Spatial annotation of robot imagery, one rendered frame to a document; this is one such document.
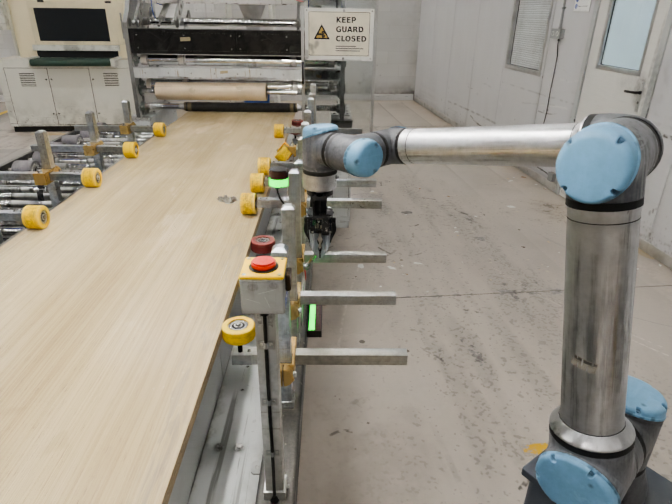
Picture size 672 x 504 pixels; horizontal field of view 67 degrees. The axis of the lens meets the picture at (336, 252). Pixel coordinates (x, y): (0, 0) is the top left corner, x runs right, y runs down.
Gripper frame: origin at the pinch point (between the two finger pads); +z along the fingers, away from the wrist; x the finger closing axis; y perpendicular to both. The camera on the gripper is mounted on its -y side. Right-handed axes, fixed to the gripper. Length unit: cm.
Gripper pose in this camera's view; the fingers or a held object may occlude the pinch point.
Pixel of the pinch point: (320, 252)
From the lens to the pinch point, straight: 145.6
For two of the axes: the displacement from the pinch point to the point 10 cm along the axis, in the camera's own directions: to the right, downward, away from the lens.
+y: 0.1, 4.3, -9.0
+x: 10.0, 0.1, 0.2
